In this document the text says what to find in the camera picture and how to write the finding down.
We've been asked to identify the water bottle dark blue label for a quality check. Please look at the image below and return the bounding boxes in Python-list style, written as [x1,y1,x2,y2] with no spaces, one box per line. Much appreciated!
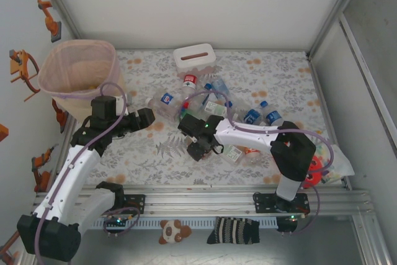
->
[243,108,264,125]
[259,100,284,127]

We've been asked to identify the aluminium frame rail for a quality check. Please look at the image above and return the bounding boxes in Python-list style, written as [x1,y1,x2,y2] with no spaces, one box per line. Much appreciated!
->
[30,184,373,216]

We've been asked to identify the clear bottle blue cap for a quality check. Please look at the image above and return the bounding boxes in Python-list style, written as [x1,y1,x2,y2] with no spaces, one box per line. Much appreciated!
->
[185,83,213,107]
[225,100,246,120]

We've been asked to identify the black mount plate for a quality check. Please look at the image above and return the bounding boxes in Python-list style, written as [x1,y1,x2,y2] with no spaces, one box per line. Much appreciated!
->
[253,192,311,215]
[102,194,146,215]

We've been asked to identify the slim clear bottle white cap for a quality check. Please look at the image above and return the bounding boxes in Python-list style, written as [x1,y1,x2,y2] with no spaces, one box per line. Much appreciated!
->
[145,97,181,120]

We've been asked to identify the grey side panel rail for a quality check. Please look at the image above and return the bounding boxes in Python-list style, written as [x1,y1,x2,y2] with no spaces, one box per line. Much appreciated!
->
[337,12,397,157]

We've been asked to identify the clear bottle blue round logo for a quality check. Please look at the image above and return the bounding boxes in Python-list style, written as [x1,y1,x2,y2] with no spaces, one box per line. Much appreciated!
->
[154,91,186,114]

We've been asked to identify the orange curved wall sticker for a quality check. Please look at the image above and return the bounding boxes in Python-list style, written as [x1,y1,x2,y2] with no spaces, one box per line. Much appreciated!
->
[8,49,42,102]

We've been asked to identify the square bottle green white label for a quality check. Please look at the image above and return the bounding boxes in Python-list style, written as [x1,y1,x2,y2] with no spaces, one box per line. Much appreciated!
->
[201,100,229,117]
[221,143,244,164]

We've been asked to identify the controller board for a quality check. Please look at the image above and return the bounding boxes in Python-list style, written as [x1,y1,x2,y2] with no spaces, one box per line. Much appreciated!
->
[277,214,300,233]
[104,214,133,233]

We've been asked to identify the orange arc wall sticker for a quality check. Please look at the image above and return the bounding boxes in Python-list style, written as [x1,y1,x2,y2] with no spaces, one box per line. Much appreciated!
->
[0,229,20,265]

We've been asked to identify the black right mount plate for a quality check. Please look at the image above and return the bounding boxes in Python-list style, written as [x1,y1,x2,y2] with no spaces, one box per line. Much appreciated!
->
[253,192,311,215]

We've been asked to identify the clear bottle red white label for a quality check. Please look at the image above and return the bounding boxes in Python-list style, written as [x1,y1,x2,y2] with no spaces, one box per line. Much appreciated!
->
[179,73,201,109]

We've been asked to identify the left controller board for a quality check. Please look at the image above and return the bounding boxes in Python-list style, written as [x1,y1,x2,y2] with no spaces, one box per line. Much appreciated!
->
[104,214,133,233]

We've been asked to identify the clear bottle orange label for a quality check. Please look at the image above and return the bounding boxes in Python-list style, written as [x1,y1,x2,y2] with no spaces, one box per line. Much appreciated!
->
[241,146,264,166]

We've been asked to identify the pink beige mesh bin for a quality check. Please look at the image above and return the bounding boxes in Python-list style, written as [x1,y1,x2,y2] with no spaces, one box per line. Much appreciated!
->
[37,40,127,123]

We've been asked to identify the clear bottle pale blue label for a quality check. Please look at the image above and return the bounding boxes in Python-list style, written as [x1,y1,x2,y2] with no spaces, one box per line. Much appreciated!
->
[212,78,232,99]

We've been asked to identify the brown white panda plush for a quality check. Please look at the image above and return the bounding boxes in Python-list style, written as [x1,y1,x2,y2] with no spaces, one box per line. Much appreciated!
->
[158,219,193,245]

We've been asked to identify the red shark toy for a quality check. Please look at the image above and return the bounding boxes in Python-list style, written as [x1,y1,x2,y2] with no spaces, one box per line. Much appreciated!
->
[302,153,330,190]

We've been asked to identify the black left mount plate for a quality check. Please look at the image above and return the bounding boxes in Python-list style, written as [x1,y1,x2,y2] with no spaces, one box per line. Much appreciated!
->
[102,194,146,215]

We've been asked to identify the floral table mat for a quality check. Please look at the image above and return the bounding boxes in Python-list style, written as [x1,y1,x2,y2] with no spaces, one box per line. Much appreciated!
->
[69,48,350,187]

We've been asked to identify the white pink tissue box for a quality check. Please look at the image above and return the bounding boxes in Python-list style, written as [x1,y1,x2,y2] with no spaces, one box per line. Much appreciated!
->
[172,42,217,79]

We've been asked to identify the right controller board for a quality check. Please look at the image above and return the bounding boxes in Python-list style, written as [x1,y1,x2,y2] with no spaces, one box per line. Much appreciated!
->
[277,214,300,233]

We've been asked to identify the black white striped sock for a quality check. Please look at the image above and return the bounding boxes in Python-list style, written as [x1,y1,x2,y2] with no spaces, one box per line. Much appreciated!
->
[207,217,261,245]

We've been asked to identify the white slotted cable duct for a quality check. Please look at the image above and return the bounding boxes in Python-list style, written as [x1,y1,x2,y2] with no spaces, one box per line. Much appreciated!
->
[80,217,280,231]

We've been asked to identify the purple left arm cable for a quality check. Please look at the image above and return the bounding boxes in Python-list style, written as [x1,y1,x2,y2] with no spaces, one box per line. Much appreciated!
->
[33,82,140,265]

